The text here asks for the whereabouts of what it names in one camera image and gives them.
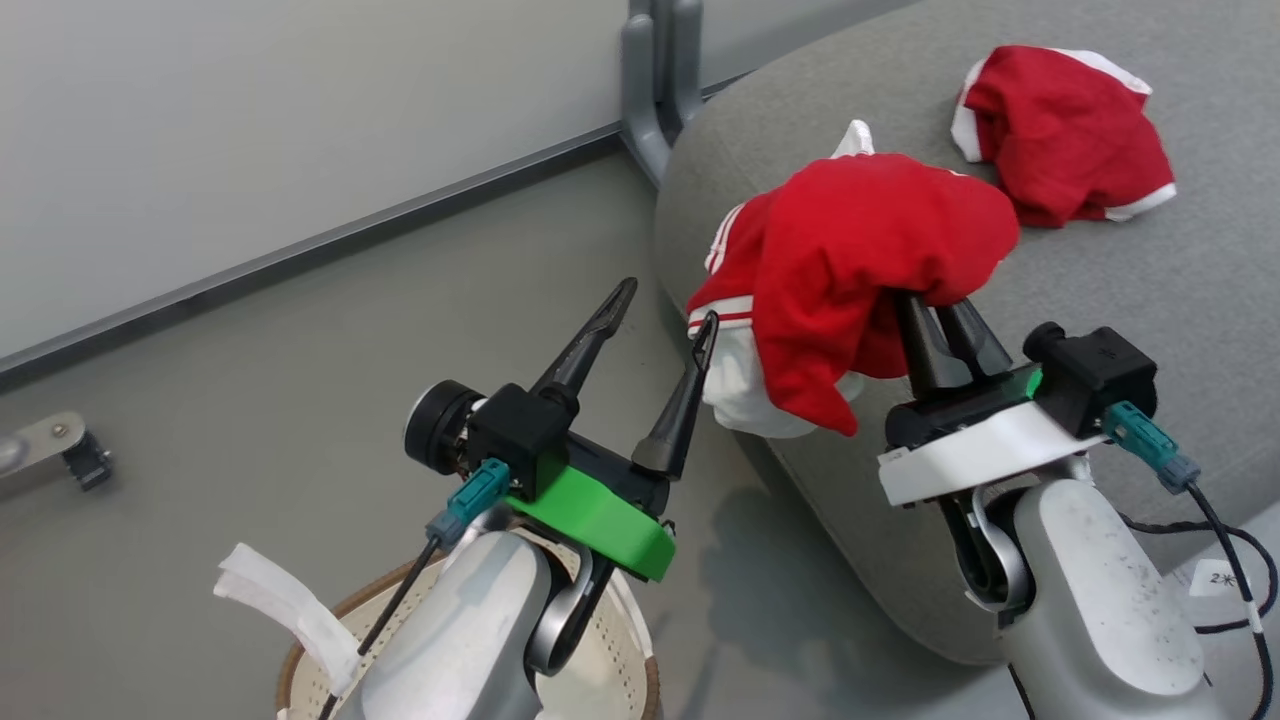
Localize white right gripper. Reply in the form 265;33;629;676
877;288;1113;508

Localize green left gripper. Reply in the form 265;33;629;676
503;277;720;584

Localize red jersey white stripes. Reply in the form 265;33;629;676
685;119;1022;440

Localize red shorts white trim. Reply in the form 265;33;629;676
949;44;1179;230

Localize grey fabric sofa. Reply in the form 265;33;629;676
654;0;1280;667

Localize white laundry basket brown rim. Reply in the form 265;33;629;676
275;528;663;720

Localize white tape strip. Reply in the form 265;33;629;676
212;542;362;698

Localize black caster wheel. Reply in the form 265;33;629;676
61;427;114;492

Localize grey metal partition foot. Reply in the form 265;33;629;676
0;411;88;482

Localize teal left camera connector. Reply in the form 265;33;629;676
426;457;512;547

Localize teal camera connector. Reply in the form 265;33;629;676
1102;401;1202;495
426;457;512;547

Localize teal right camera connector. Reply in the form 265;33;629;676
1102;401;1202;495

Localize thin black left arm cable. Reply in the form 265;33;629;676
317;538;443;720

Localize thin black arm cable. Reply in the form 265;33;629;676
317;538;443;720
1118;480;1280;720

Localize white cable tag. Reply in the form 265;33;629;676
1188;559;1253;600

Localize grey partition bottom rail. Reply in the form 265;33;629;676
0;120;627;393

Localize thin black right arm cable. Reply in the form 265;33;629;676
1118;480;1280;720

